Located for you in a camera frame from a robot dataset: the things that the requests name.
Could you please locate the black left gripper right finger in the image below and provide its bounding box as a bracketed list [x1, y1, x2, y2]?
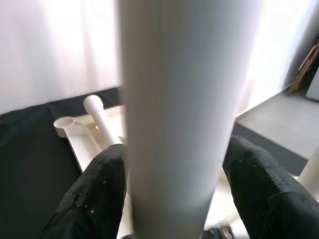
[221, 135, 319, 239]

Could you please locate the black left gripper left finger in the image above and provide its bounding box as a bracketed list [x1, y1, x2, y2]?
[39, 143, 128, 239]

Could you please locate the brown wooden frame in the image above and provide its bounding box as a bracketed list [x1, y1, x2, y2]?
[286, 42, 319, 97]

